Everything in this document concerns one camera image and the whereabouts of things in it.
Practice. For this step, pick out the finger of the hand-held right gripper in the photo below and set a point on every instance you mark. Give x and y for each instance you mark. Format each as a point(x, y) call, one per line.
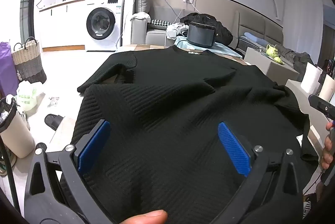
point(320, 106)

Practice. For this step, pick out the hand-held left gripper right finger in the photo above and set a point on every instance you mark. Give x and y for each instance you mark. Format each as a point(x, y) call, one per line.
point(233, 150)

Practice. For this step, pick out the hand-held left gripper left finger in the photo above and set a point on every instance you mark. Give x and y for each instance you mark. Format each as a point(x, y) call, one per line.
point(94, 145)

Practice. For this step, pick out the black knit sweater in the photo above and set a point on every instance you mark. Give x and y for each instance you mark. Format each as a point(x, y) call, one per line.
point(170, 109)

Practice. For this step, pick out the person's right hand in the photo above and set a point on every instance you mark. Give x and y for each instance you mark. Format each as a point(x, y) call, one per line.
point(326, 150)

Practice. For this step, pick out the person's left hand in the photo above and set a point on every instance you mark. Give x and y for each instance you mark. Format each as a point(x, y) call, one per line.
point(146, 217)

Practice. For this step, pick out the black slipper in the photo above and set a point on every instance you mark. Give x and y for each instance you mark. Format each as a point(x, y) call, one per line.
point(53, 121)

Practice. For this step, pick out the dark grey clothing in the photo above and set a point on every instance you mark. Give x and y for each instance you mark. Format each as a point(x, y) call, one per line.
point(301, 59)

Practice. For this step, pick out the printed packet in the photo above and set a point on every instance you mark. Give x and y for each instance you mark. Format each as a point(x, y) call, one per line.
point(53, 101)

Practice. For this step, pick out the grey coffee table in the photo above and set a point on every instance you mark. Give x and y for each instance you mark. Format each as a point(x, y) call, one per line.
point(272, 69)

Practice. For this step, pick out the green cup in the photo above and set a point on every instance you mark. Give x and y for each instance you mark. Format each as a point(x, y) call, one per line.
point(278, 59)

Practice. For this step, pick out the green teapot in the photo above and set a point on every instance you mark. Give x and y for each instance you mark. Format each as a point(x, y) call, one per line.
point(272, 51)

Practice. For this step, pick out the beige trash bin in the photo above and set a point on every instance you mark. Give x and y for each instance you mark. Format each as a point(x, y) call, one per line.
point(18, 137)

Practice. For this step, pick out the white green plastic bag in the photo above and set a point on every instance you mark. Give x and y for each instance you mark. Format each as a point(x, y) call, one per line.
point(26, 96)

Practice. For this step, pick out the green sole sneaker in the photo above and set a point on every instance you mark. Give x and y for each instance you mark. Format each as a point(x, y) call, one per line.
point(6, 166)

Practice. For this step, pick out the blue striped cushion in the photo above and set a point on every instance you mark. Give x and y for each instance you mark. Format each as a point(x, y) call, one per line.
point(253, 37)

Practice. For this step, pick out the white curtain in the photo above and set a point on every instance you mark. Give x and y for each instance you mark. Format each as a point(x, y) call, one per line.
point(301, 12)

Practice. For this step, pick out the light blue cloth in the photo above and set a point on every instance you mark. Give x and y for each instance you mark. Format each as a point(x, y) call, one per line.
point(222, 50)

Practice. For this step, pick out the woven laundry basket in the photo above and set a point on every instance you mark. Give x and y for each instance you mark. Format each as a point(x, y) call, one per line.
point(28, 62)

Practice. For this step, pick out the white washing machine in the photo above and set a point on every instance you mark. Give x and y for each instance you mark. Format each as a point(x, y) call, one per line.
point(104, 38)

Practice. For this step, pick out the checkered tablecloth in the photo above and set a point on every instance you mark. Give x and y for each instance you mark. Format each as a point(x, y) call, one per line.
point(146, 46)

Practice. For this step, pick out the purple bag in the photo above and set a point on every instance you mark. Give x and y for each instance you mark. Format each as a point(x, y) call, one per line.
point(6, 69)

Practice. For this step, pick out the dark grey storage box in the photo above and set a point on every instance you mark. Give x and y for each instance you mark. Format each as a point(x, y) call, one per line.
point(201, 35)

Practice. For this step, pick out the black jacket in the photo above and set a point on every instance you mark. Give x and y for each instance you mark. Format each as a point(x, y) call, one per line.
point(222, 30)

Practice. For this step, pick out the grey sofa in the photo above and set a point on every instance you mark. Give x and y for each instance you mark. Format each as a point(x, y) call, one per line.
point(138, 33)

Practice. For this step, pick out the white base cabinet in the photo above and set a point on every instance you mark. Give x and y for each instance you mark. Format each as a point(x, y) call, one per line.
point(62, 28)

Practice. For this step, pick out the light grey clothing pile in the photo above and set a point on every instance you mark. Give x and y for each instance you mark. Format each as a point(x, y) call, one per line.
point(178, 29)

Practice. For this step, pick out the white cloth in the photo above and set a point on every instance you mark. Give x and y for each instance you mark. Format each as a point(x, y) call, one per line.
point(141, 15)

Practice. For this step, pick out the houndstooth pillow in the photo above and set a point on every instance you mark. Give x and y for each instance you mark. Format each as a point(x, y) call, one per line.
point(159, 22)

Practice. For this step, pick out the grey cushion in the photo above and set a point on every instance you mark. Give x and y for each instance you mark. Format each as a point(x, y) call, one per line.
point(143, 1)

